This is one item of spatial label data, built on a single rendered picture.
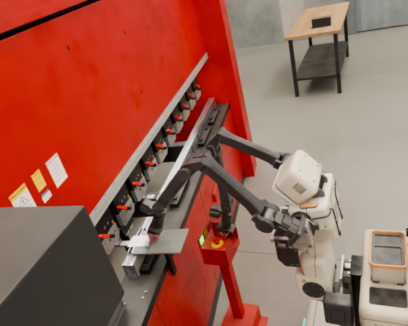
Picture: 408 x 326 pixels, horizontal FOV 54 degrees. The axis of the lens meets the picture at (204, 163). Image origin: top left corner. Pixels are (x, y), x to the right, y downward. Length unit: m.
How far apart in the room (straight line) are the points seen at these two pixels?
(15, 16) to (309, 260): 1.55
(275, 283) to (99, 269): 2.50
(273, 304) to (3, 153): 2.15
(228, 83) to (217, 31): 0.49
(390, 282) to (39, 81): 1.64
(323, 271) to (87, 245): 1.45
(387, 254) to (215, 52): 2.49
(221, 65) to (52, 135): 2.50
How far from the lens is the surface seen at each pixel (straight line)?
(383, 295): 1.94
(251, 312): 2.81
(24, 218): 0.70
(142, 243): 2.14
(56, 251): 0.61
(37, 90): 1.57
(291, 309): 2.95
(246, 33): 9.50
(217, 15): 3.74
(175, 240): 2.08
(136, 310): 2.00
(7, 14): 1.52
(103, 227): 1.82
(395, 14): 9.05
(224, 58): 3.82
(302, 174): 1.68
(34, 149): 1.50
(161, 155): 2.45
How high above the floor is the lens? 2.26
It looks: 28 degrees down
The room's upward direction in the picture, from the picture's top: 15 degrees counter-clockwise
